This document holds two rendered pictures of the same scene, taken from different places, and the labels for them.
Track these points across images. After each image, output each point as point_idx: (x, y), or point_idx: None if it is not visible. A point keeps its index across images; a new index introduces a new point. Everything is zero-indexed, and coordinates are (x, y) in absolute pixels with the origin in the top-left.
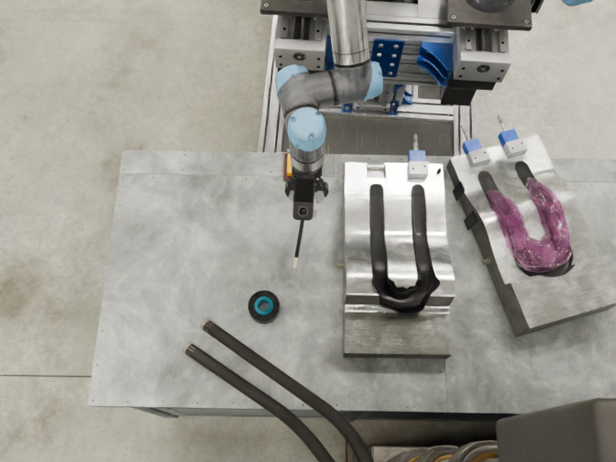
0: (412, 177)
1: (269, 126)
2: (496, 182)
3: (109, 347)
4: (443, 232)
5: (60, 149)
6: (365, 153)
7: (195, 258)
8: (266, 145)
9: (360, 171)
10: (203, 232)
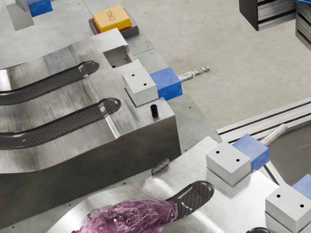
0: (127, 89)
1: (281, 116)
2: (198, 212)
3: None
4: (48, 162)
5: (171, 31)
6: None
7: None
8: (254, 124)
9: (109, 44)
10: (0, 5)
